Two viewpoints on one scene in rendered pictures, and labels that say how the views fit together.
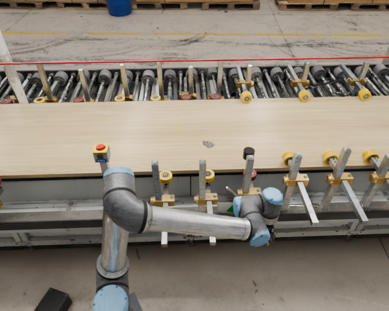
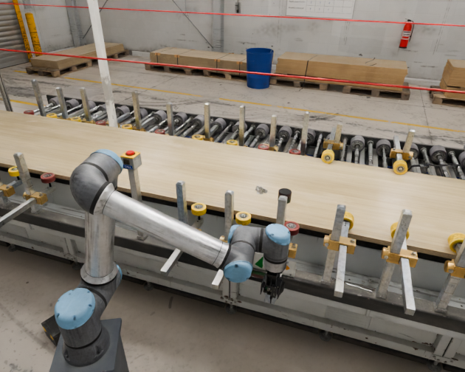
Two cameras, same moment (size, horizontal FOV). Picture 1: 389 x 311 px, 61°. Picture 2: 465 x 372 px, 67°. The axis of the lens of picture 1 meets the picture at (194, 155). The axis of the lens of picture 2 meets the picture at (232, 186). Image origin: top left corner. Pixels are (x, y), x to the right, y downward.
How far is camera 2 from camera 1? 0.61 m
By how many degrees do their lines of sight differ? 19
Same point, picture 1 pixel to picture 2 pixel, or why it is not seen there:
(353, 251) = not seen: outside the picture
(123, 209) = (80, 181)
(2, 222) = (42, 218)
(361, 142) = (455, 229)
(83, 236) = (123, 265)
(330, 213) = (387, 303)
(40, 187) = not seen: hidden behind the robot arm
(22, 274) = (58, 287)
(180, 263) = (209, 327)
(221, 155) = (269, 203)
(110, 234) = (87, 224)
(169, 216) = (128, 204)
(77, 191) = not seen: hidden behind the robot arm
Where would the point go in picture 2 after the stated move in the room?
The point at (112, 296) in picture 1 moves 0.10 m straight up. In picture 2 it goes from (78, 299) to (72, 280)
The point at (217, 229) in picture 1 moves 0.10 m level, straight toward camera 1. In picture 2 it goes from (181, 239) to (162, 258)
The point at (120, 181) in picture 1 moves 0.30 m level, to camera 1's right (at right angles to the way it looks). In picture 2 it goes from (95, 159) to (175, 176)
